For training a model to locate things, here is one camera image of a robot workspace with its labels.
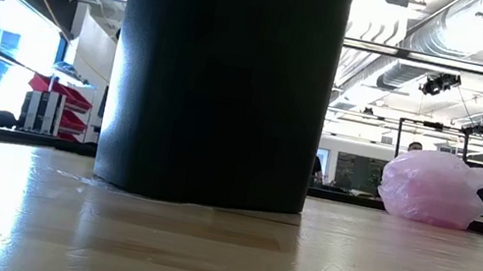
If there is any black trash bin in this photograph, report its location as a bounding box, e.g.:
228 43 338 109
90 0 355 228

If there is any pink plastic bag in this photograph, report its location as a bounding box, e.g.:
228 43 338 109
372 140 483 235

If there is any person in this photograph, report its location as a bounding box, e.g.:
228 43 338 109
406 139 426 155
310 155 329 186

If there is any red bin shelf rack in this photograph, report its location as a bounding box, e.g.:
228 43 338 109
17 70 98 145

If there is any ceiling spotlight rig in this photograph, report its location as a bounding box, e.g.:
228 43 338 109
419 67 463 101

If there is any black overhead rig frame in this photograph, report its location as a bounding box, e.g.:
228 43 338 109
392 115 474 169

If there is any silver ventilation duct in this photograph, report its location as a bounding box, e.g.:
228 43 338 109
335 0 483 107

